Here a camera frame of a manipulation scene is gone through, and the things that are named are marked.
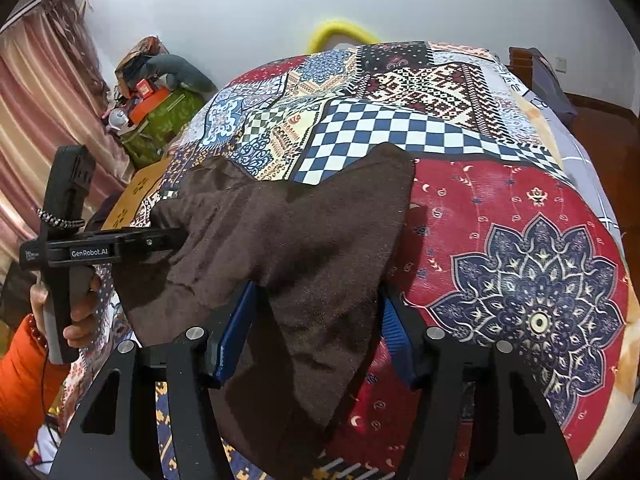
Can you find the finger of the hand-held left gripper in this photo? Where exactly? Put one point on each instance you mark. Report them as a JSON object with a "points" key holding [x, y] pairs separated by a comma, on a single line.
{"points": [[155, 241]]}

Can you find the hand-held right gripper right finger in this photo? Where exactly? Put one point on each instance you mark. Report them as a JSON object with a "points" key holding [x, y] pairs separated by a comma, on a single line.
{"points": [[397, 340]]}

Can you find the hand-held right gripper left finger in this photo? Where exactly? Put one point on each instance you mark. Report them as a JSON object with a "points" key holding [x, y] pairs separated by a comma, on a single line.
{"points": [[235, 340]]}

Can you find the brown t-shirt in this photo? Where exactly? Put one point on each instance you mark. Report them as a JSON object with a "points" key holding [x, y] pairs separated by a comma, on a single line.
{"points": [[310, 240]]}

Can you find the person's left forearm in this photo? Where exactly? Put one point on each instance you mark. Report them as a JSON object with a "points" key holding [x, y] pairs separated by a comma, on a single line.
{"points": [[25, 385]]}

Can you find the person's left hand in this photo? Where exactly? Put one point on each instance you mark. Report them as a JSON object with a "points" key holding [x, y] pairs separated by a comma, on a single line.
{"points": [[87, 305]]}

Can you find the green patterned bag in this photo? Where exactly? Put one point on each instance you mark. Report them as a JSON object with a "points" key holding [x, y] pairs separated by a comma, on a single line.
{"points": [[165, 120]]}

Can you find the orange box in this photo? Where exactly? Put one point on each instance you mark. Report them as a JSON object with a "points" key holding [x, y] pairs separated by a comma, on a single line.
{"points": [[150, 105]]}

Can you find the pink curtain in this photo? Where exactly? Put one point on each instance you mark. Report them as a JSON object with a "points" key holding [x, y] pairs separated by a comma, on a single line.
{"points": [[40, 110]]}

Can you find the small red box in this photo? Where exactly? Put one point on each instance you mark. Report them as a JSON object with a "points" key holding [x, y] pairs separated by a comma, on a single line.
{"points": [[144, 87]]}

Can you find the patchwork printed blanket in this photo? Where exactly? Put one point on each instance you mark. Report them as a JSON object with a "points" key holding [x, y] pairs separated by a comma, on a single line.
{"points": [[500, 210]]}

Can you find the brown patterned bag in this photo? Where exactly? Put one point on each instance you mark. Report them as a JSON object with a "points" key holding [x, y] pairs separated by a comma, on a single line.
{"points": [[137, 55]]}

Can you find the wooden bed post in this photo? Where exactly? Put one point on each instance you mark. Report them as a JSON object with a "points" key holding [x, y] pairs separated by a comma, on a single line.
{"points": [[520, 62]]}

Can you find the white wall socket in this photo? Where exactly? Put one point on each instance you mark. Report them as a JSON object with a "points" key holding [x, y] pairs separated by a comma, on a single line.
{"points": [[560, 64]]}

